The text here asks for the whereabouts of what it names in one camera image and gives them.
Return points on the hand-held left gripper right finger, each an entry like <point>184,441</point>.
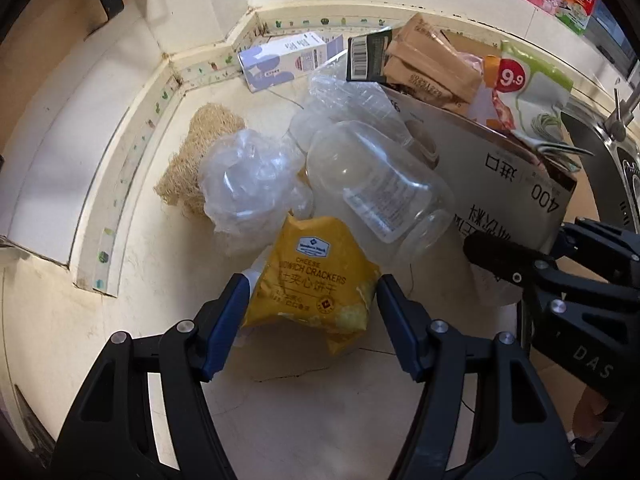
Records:
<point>400,325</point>

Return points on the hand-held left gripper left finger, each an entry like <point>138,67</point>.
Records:
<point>226,320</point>

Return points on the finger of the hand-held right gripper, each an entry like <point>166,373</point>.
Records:
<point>500,257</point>
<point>605,242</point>

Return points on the yellow cracker packet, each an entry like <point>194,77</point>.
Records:
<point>310,280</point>

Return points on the cardboard box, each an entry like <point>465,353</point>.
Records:
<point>490,160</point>

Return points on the clear plastic bag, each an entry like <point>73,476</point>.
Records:
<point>245,180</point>

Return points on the green and brown milk carton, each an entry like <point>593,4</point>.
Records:
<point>367,57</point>

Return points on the steel sink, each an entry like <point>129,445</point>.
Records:
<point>620,170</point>

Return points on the person's leg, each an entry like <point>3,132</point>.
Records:
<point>595,410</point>

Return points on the steel faucet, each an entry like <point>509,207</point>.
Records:
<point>617,120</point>

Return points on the clear plastic jar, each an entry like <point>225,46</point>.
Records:
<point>370,185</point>

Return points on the green white snack bag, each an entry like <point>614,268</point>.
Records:
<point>535,90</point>

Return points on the tan loofah sponge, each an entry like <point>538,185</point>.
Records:
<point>205,125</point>

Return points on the crumpled brown carton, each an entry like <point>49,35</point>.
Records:
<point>425,70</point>

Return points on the crushed clear plastic bottle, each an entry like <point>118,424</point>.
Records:
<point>345,100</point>

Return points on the red and green box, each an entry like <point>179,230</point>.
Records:
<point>575,5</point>

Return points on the white and blue carton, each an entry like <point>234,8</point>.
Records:
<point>280,62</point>

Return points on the wooden cutting board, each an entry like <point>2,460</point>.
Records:
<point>55,15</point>

